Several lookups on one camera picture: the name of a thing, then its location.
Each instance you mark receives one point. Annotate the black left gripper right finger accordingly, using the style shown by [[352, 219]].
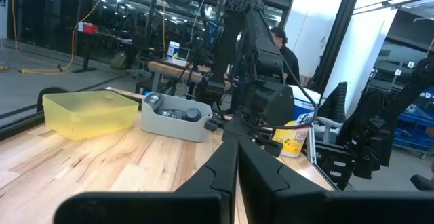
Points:
[[271, 197]]

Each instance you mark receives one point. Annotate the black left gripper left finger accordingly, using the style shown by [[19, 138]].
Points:
[[217, 190]]

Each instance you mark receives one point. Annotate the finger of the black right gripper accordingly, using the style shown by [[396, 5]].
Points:
[[257, 130], [237, 125]]

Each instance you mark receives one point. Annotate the background black robot arm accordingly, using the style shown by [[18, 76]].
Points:
[[407, 95]]

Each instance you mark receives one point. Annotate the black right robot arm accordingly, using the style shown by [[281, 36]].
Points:
[[261, 47]]

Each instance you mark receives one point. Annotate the yellow disinfecting wipes canister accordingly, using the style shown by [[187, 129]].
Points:
[[291, 142]]

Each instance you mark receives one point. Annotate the person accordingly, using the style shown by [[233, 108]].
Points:
[[288, 61]]

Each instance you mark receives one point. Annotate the light grey plastic bin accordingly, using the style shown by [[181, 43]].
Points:
[[173, 129]]

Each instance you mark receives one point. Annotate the black jacket on chair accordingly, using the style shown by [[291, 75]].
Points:
[[335, 102]]

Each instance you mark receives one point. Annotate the black equipment box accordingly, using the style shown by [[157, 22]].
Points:
[[335, 169]]

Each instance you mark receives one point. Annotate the background wooden table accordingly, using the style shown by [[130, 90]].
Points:
[[176, 69]]

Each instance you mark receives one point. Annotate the background white wipes canister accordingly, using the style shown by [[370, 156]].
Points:
[[173, 51]]

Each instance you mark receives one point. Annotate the blue storage cart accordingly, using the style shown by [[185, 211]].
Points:
[[417, 129]]

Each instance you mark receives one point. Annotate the red box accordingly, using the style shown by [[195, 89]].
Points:
[[89, 28]]

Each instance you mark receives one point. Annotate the black chair back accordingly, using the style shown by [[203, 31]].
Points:
[[51, 93]]

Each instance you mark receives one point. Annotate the black vertical post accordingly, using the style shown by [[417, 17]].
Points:
[[339, 30]]

